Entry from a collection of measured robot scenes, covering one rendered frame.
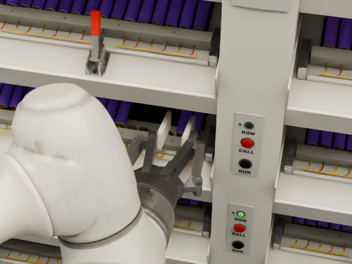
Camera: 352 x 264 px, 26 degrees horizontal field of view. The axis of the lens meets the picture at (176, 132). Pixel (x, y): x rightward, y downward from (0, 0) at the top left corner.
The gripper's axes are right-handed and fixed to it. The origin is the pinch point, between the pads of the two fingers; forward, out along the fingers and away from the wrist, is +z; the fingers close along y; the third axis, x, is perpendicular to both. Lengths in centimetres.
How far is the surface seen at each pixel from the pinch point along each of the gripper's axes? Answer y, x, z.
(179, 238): -0.5, 25.4, 5.4
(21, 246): 33, 40, 12
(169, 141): 1.4, 3.5, 2.3
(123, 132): 9.1, 3.4, 2.6
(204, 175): -4.8, 7.5, 0.2
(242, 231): -11.9, 16.4, -0.9
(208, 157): -5.0, 4.9, 1.7
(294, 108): -17.2, -10.1, -5.6
